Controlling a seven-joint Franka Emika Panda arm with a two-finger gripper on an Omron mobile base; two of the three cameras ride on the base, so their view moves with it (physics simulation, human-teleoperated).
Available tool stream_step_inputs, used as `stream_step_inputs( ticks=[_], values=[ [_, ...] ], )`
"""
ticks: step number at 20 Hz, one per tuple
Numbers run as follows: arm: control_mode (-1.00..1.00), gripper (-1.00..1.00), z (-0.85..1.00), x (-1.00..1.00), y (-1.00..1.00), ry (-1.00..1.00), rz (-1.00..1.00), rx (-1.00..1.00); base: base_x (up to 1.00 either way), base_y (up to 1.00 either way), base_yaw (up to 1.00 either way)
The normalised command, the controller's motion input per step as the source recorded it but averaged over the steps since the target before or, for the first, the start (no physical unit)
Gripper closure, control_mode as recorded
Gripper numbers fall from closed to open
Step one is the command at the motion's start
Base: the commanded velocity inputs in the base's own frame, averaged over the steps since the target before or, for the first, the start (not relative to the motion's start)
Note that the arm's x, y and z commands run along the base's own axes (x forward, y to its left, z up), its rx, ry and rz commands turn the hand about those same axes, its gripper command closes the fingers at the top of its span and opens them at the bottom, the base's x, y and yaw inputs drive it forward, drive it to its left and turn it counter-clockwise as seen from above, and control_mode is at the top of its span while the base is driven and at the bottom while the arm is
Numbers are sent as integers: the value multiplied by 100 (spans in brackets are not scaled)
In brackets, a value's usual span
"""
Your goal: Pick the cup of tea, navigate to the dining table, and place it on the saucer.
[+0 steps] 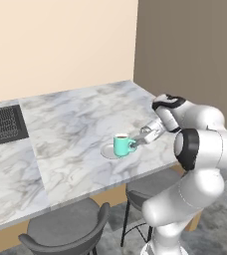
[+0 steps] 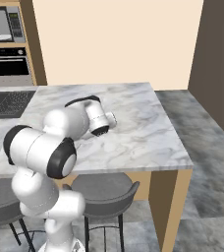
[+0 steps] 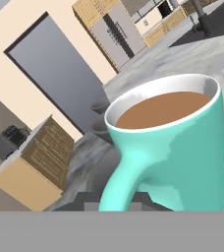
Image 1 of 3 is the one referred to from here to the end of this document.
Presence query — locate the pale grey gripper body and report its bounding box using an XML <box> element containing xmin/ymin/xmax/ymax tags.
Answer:
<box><xmin>138</xmin><ymin>119</ymin><xmax>166</xmax><ymax>145</ymax></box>

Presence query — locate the grey chair with backrest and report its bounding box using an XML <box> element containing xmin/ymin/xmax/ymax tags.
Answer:
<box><xmin>18</xmin><ymin>197</ymin><xmax>112</xmax><ymax>255</ymax></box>

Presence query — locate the grey saucer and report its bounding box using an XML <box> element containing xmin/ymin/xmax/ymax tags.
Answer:
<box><xmin>100</xmin><ymin>142</ymin><xmax>123</xmax><ymax>160</ymax></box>

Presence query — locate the teal cup of tea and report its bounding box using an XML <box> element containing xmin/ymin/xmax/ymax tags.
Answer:
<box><xmin>113</xmin><ymin>132</ymin><xmax>138</xmax><ymax>158</ymax></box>

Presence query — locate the black hob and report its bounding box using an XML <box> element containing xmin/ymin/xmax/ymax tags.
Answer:
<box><xmin>0</xmin><ymin>105</ymin><xmax>30</xmax><ymax>148</ymax></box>

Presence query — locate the grey stool with black legs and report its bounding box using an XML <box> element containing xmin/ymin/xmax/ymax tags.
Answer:
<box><xmin>119</xmin><ymin>167</ymin><xmax>183</xmax><ymax>248</ymax></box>

